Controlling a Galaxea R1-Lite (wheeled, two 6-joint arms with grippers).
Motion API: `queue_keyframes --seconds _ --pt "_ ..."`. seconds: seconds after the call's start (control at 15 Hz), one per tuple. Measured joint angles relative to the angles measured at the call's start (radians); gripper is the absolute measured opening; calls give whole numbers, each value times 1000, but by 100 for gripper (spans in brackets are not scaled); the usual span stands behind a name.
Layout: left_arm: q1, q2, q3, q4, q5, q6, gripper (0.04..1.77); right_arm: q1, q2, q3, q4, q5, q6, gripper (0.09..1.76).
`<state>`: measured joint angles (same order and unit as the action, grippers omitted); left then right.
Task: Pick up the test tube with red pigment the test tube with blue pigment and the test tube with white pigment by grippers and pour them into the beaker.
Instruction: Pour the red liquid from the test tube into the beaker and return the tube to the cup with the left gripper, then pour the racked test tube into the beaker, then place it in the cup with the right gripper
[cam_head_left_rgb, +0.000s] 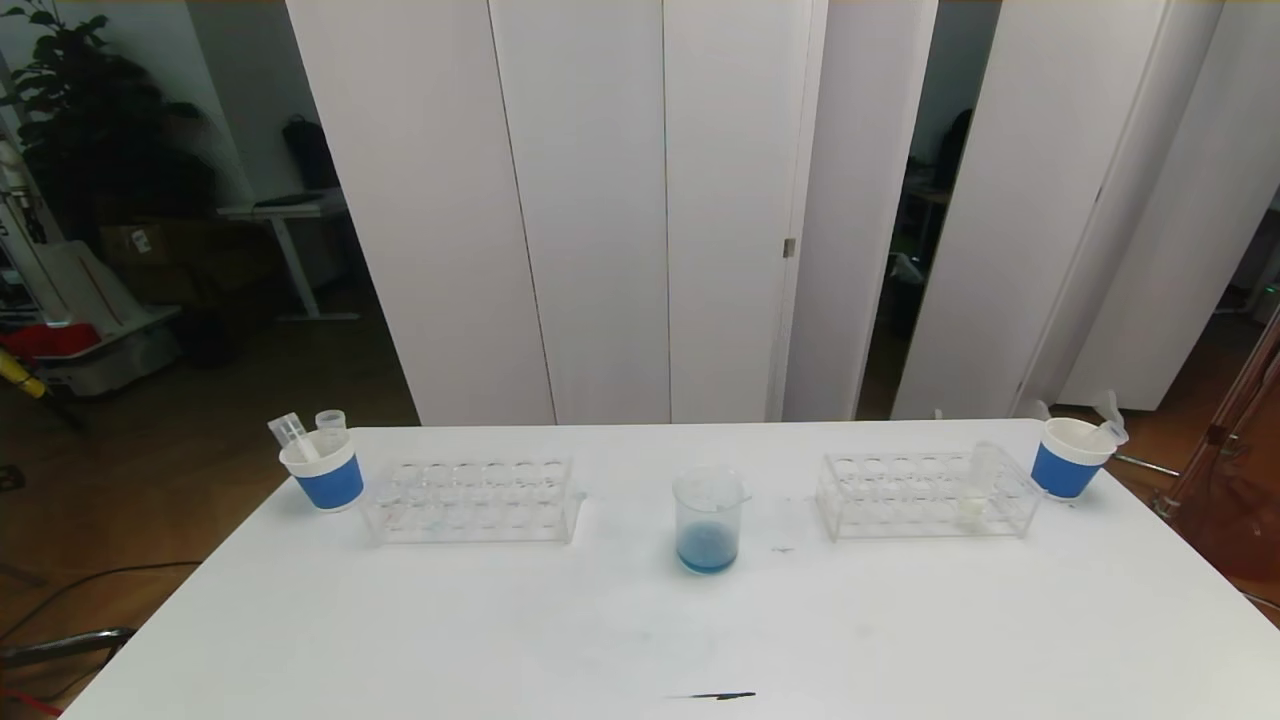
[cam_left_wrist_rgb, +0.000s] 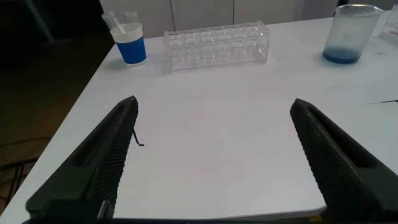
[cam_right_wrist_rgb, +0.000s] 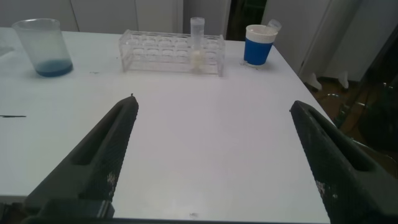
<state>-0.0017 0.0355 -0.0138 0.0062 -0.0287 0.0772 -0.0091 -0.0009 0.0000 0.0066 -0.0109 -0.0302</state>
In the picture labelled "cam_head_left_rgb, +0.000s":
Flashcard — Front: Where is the test tube with red pigment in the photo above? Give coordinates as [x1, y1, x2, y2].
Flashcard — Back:
[1095, 390, 1130, 446]
[267, 413, 319, 463]

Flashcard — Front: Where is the test tube with white pigment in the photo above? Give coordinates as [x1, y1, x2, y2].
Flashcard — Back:
[957, 441, 1003, 526]

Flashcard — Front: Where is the clear glass beaker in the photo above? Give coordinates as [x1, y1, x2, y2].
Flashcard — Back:
[672, 462, 753, 575]

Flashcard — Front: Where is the clear acrylic test tube rack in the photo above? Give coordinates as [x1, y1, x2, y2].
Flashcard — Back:
[815, 450, 1043, 541]
[360, 455, 588, 545]

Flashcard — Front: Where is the white partition panel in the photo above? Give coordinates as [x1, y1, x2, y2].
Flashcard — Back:
[286, 0, 556, 426]
[488, 0, 671, 424]
[783, 0, 939, 421]
[662, 0, 829, 424]
[892, 0, 1169, 419]
[1058, 0, 1280, 413]

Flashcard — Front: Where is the blue white paper cup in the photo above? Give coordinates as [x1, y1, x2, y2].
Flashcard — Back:
[279, 429, 366, 513]
[1029, 417, 1116, 500]

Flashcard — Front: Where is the white office desk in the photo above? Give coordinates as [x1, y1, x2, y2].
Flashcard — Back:
[218, 192, 361, 323]

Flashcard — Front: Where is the black backpack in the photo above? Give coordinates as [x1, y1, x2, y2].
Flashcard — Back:
[283, 115, 341, 193]

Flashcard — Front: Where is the brown cardboard box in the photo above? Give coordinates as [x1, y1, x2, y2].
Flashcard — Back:
[100, 222, 201, 271]

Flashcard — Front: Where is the white floor machine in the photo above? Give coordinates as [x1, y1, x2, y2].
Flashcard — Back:
[0, 240, 183, 398]

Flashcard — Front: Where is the dark green potted plant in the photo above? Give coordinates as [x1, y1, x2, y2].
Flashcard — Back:
[0, 0, 216, 241]

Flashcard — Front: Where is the metal chair leg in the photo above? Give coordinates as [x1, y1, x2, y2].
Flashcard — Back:
[0, 627, 136, 666]

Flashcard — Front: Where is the black floor cable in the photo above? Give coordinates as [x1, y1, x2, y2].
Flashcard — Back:
[0, 560, 201, 641]

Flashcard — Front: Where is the yellow tool handle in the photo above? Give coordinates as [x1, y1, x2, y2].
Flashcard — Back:
[0, 348, 46, 399]

